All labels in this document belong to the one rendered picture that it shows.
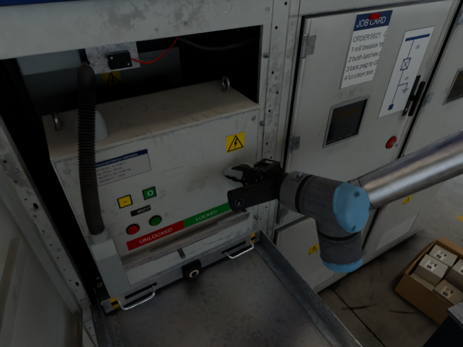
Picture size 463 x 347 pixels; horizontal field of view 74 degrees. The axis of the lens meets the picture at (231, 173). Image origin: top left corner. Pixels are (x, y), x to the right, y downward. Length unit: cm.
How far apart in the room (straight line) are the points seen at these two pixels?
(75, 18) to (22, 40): 9
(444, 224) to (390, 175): 212
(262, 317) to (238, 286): 12
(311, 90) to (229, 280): 65
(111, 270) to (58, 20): 50
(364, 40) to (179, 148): 62
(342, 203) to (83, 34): 56
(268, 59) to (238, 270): 67
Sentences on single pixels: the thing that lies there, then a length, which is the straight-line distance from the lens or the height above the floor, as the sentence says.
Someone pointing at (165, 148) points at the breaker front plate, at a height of 135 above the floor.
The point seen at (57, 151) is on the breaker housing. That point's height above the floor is 139.
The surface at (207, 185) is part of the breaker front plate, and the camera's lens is 84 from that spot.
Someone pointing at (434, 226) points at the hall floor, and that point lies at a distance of 281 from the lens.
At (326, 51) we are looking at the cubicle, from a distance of 94.
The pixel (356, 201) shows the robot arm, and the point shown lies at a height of 134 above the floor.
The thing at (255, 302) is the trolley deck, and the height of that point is 85.
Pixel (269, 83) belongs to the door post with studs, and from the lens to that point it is 87.
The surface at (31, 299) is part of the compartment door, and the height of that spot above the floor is 111.
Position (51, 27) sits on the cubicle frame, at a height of 161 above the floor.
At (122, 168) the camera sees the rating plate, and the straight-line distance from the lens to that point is 72.
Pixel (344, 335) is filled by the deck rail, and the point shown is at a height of 88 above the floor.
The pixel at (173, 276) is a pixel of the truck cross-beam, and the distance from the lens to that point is 103.
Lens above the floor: 173
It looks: 37 degrees down
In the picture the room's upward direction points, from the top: straight up
